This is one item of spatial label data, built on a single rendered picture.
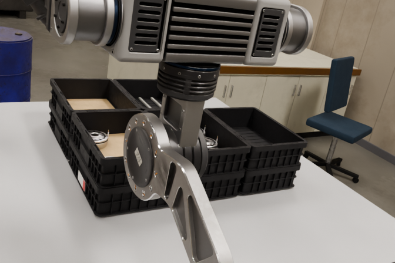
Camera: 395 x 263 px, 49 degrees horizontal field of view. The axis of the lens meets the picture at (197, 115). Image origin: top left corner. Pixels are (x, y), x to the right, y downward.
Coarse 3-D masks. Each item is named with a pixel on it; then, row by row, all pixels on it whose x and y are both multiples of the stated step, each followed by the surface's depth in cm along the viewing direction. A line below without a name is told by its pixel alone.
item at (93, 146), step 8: (72, 112) 167; (80, 112) 168; (88, 112) 170; (96, 112) 171; (104, 112) 173; (112, 112) 175; (120, 112) 177; (128, 112) 178; (144, 112) 180; (80, 120) 161; (80, 128) 157; (88, 136) 150; (88, 144) 148; (96, 152) 141; (104, 160) 137; (112, 160) 138; (120, 160) 140
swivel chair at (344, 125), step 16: (336, 64) 349; (352, 64) 375; (336, 80) 355; (336, 96) 363; (320, 128) 350; (336, 128) 346; (352, 128) 353; (368, 128) 360; (336, 144) 367; (320, 160) 379; (336, 160) 385; (352, 176) 366
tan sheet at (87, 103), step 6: (72, 102) 203; (78, 102) 204; (84, 102) 205; (90, 102) 207; (96, 102) 208; (102, 102) 210; (108, 102) 211; (78, 108) 198; (84, 108) 199; (90, 108) 200; (96, 108) 201; (102, 108) 203; (108, 108) 204; (114, 108) 205
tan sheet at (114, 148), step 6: (108, 138) 174; (114, 138) 175; (120, 138) 176; (108, 144) 169; (114, 144) 170; (120, 144) 171; (102, 150) 164; (108, 150) 164; (114, 150) 165; (120, 150) 166; (108, 156) 160; (114, 156) 161
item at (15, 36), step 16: (0, 32) 329; (16, 32) 333; (0, 48) 308; (16, 48) 315; (0, 64) 312; (16, 64) 320; (0, 80) 317; (16, 80) 325; (0, 96) 321; (16, 96) 330
